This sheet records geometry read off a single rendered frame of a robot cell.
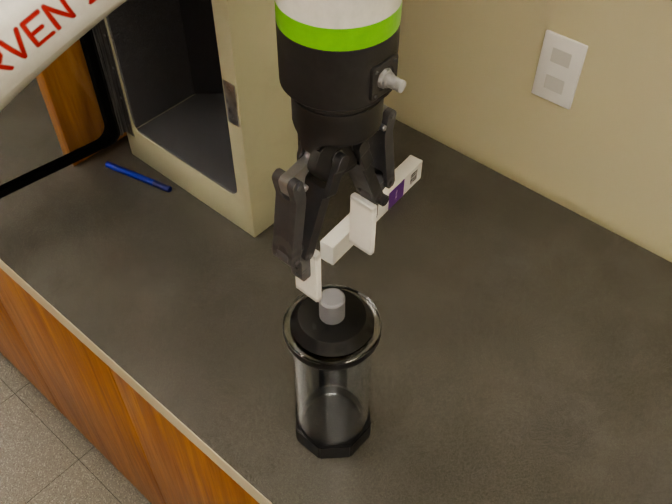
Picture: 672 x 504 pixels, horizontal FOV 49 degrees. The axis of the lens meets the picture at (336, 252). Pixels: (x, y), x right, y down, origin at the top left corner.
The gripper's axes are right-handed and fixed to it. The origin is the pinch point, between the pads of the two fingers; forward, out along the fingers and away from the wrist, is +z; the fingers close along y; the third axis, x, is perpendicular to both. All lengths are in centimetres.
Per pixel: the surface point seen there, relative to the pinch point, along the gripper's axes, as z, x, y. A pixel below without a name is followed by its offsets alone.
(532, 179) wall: 34, 5, 59
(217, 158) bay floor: 26, 43, 20
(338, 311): 6.8, -1.8, -1.5
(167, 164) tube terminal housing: 30, 52, 16
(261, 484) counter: 32.9, 0.4, -13.3
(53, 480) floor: 128, 77, -23
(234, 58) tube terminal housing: -0.4, 31.7, 16.2
